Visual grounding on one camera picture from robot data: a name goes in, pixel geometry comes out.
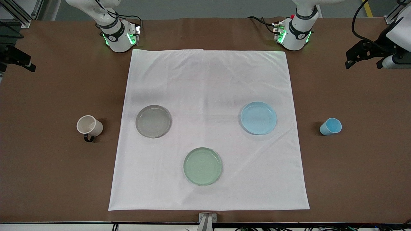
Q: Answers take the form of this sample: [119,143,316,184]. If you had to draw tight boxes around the blue plastic cup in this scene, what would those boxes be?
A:
[319,118,342,136]

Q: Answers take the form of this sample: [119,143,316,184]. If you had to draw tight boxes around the white mug with black handle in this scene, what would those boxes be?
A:
[76,115,104,143]

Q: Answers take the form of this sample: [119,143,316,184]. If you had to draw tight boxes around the blue round plate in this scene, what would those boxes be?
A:
[240,101,277,135]

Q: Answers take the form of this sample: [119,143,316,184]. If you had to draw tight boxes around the gray round plate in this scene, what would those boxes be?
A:
[135,105,172,139]

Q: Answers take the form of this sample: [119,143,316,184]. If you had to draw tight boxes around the green round plate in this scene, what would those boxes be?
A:
[183,147,223,186]

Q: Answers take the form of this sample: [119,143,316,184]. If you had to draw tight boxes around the white square cloth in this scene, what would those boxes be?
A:
[108,49,310,211]

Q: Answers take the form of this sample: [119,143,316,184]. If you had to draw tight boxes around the aluminium frame profile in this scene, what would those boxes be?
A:
[0,0,32,29]
[385,0,411,25]

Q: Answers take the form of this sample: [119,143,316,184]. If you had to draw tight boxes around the black base cable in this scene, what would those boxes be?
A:
[247,16,278,34]
[106,10,143,27]

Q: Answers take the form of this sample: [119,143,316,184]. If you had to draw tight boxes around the metal table bracket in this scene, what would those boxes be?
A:
[197,213,218,231]

